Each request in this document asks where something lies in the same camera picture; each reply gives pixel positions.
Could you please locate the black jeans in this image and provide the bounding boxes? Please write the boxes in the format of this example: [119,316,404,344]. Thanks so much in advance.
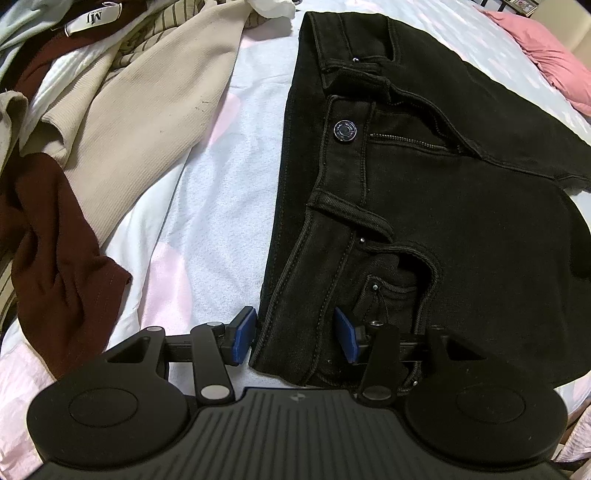
[250,12,590,387]

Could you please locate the beige padded headboard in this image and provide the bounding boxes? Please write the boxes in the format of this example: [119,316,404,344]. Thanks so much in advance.
[530,0,590,66]

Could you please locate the beige ribbed garment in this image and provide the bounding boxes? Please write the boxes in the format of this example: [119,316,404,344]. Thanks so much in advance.
[21,1,252,243]

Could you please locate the dark red garment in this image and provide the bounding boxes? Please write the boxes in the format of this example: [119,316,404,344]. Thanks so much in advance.
[0,0,150,380]

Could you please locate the striped brown garment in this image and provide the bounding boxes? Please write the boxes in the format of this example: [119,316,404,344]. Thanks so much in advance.
[111,0,205,72]

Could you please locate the light grey garment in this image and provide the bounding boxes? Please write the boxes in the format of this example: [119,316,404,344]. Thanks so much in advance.
[1,0,74,91]

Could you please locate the pink pillow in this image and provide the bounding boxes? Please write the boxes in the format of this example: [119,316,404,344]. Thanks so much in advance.
[480,10,590,117]

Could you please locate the white knit garment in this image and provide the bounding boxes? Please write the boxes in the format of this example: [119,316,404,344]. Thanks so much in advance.
[247,0,296,20]

